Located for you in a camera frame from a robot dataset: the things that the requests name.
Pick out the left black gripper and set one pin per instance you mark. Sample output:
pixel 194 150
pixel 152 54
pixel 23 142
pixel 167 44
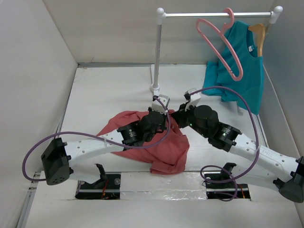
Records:
pixel 163 126

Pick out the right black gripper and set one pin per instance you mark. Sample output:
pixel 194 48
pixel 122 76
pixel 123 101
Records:
pixel 180 114

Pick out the pink t shirt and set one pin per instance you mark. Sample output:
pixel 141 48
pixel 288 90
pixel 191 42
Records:
pixel 168 157

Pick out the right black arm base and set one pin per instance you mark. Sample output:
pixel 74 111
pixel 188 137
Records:
pixel 216 189

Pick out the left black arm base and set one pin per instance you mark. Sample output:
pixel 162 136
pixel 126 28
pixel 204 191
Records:
pixel 107 187

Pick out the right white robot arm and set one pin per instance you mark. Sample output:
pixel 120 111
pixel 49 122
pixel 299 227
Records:
pixel 282 173

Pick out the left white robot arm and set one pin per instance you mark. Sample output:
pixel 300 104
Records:
pixel 64 160

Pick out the wooden hanger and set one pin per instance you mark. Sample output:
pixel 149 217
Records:
pixel 260 33

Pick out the white clothes rack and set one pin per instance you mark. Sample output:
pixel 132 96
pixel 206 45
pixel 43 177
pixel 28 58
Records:
pixel 202 17

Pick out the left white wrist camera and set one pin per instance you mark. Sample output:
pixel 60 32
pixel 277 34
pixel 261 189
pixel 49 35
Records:
pixel 160 104

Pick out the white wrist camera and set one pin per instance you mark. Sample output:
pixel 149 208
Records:
pixel 160 104
pixel 192 100

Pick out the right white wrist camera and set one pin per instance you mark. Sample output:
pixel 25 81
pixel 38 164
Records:
pixel 192 100

